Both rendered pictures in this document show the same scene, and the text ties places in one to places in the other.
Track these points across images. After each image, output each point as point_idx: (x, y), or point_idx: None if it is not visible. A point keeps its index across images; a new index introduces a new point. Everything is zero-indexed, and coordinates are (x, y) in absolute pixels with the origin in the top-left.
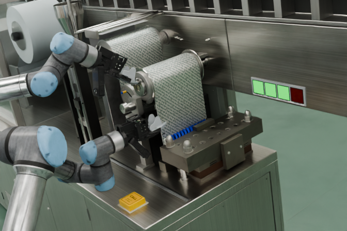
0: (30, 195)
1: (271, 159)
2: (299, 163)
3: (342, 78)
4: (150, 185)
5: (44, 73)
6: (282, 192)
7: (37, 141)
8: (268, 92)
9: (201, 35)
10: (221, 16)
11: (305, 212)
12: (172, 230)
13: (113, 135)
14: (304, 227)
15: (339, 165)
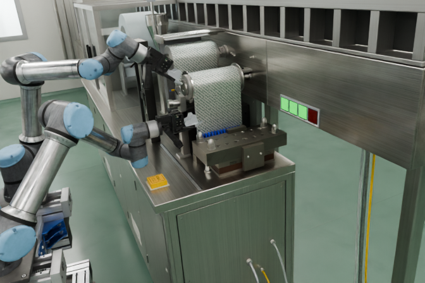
0: (49, 157)
1: (289, 170)
2: (343, 181)
3: (350, 105)
4: (179, 171)
5: (91, 60)
6: (320, 201)
7: (63, 114)
8: (291, 110)
9: (249, 52)
10: (264, 36)
11: (334, 222)
12: (181, 212)
13: (150, 123)
14: (329, 235)
15: (377, 190)
